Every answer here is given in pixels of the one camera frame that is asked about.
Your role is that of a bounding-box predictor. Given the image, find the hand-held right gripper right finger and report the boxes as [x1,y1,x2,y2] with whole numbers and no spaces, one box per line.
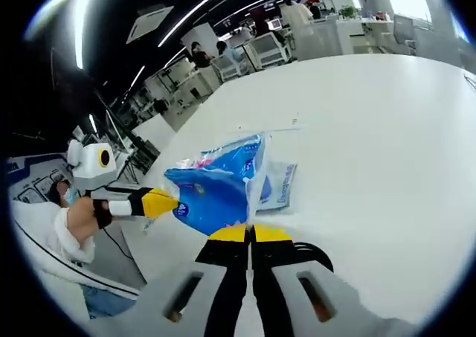
[249,223,406,337]

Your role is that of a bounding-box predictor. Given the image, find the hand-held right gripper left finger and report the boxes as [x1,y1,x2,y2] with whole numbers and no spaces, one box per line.
[139,224,251,337]

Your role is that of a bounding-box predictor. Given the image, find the blue tissue pack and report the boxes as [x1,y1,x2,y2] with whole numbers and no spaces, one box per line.
[163,131,272,237]

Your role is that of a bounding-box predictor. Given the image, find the blue wet wipes pack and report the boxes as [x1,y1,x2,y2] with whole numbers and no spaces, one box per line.
[256,160,298,214]

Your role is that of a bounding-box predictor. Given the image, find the person's left hand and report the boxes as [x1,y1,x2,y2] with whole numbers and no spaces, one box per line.
[68,197,98,243]

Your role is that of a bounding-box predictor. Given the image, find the operator in white coat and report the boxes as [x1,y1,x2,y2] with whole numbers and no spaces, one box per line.
[22,240,144,301]

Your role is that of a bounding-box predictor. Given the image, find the person's blue jeans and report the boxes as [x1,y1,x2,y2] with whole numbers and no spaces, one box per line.
[81,283,139,320]

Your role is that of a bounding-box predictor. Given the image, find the ceiling air vent panel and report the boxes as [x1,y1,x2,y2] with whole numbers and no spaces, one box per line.
[125,5,175,45]

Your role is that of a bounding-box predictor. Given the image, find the white flush power strip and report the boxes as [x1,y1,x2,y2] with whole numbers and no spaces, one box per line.
[237,109,309,134]

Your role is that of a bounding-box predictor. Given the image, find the white cabinet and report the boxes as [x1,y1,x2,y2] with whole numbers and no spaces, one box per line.
[297,19,344,61]

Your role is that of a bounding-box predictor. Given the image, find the black stand with cables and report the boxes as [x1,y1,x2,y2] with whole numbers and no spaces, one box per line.
[126,135,161,175]

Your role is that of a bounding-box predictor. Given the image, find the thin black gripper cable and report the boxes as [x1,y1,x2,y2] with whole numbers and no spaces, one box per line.
[100,225,133,260]

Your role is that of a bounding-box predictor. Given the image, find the wall info boards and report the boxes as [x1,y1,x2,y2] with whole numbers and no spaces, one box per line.
[7,154,72,204]

